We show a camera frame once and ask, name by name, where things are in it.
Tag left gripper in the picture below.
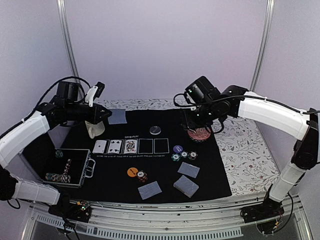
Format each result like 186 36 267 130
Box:
65 102 112 124

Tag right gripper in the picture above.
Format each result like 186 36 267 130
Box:
179 102 218 131

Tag blue green poker chip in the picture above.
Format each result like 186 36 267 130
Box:
188 151 198 161

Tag purple small blind button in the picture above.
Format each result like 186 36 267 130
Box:
173 145 183 154

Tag face up community card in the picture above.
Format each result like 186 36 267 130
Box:
92 140 107 154

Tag blue fifty poker chip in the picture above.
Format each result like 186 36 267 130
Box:
180 151 189 158

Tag black round dealer button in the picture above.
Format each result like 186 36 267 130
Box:
149 125 161 135

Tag face down burn card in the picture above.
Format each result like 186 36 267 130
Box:
108 109 127 125

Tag dealt cards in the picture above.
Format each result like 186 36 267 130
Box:
138 181 162 200
177 162 200 179

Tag four of clubs card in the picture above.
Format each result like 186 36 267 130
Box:
106 139 123 154

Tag queen face card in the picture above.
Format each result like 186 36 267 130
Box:
123 139 138 154

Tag blue playing card deck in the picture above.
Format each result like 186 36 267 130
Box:
173 175 199 198

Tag orange big blind button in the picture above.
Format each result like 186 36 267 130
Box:
127 167 139 178

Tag red black chip stack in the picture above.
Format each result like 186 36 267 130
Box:
136 170 148 183

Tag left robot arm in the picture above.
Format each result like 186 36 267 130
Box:
0 76 112 217

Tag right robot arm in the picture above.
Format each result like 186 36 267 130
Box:
181 76 319 218

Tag red patterned bowl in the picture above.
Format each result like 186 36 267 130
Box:
187 127 212 143

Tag cream ceramic mug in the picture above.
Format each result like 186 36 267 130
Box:
85 121 105 139

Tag upper poker chip row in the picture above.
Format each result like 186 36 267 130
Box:
55 149 63 158

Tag poker chip row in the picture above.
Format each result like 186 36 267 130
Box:
45 172 71 184
55 149 63 158

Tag aluminium poker chip case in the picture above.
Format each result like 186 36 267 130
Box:
35 148 96 188

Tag lower poker chip row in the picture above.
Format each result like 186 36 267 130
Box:
45 172 71 184

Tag floral patterned tablecloth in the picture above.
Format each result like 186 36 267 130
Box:
214 117 279 196

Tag black poker felt mat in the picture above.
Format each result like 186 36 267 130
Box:
22 107 232 204

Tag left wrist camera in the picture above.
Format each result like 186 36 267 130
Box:
84 81 106 107

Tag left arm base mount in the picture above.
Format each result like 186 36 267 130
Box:
48 197 92 223

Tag left aluminium frame post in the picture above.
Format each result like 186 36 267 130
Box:
56 0 79 77

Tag aluminium frame post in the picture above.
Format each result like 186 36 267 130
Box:
249 0 275 92
56 0 79 77

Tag right aluminium frame post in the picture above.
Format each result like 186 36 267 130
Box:
249 0 275 92

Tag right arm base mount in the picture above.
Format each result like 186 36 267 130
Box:
240 192 285 235

